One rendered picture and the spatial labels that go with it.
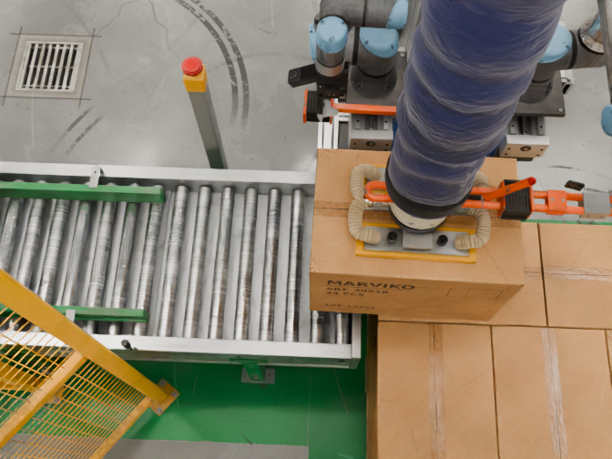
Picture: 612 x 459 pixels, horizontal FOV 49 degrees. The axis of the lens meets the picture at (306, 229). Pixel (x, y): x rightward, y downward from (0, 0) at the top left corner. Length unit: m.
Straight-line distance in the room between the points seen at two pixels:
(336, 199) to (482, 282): 0.48
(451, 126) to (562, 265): 1.36
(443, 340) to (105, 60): 2.25
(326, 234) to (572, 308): 1.03
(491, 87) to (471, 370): 1.36
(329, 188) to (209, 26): 1.89
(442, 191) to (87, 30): 2.60
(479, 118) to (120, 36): 2.69
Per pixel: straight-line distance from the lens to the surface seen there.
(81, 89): 3.62
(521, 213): 1.87
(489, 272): 1.94
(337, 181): 1.99
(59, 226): 2.67
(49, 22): 3.93
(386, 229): 1.91
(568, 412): 2.49
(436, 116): 1.33
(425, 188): 1.60
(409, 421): 2.35
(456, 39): 1.14
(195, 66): 2.27
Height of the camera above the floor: 2.86
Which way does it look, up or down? 68 degrees down
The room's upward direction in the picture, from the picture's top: 1 degrees counter-clockwise
